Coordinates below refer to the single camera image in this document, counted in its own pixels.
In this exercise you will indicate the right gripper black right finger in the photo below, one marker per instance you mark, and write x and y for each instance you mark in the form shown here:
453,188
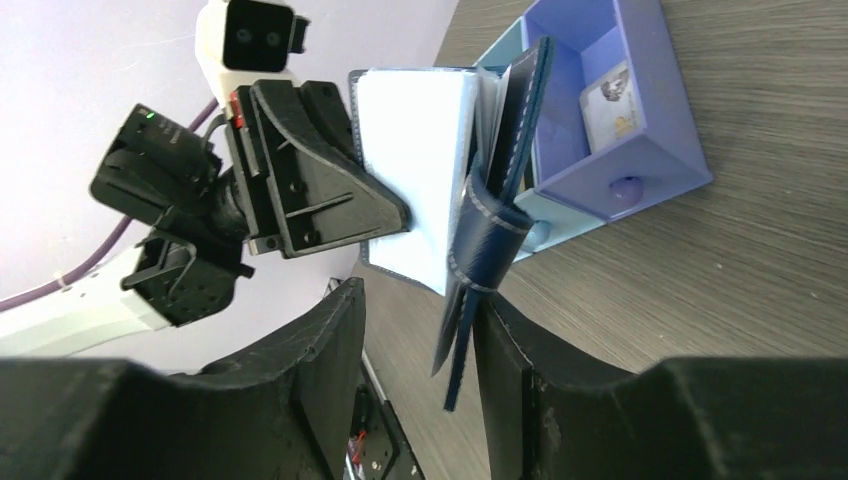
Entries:
553,411

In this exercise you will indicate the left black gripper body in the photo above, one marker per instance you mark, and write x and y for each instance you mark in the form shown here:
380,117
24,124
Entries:
251,191

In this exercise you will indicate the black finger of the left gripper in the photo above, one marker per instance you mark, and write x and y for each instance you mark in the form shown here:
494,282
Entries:
321,196

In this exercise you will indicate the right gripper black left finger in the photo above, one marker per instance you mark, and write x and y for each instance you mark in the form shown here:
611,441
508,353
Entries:
280,408

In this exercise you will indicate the blue card holder wallet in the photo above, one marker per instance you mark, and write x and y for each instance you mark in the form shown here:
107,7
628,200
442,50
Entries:
453,143

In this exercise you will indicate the blue three-compartment organizer tray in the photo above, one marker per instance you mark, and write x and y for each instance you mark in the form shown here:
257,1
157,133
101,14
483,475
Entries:
566,189

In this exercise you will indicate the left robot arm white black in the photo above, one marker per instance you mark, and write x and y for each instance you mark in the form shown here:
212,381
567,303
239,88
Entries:
177,256

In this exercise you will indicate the silver VIP cards stack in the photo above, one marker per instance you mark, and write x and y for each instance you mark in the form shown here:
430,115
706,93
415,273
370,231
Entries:
610,108

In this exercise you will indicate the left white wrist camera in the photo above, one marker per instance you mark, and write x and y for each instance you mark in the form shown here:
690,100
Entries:
239,42

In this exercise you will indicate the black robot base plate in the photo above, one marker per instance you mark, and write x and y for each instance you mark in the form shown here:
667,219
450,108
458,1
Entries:
378,448

